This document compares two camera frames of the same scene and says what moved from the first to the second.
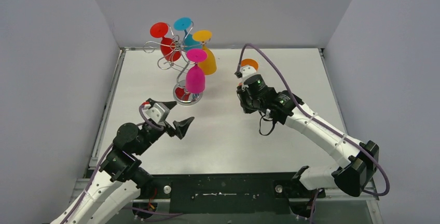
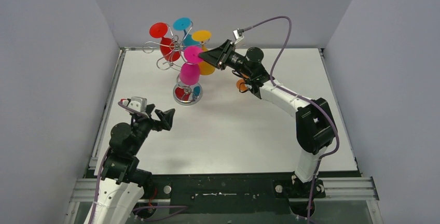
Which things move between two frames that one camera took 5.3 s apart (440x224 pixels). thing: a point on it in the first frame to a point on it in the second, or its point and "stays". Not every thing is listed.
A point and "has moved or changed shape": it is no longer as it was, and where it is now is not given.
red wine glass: x=169 y=48 stays
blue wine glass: x=182 y=24 stays
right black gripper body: x=251 y=104 to x=236 y=61
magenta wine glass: x=195 y=80 has moved or changed shape
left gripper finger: x=181 y=127 to x=166 y=117
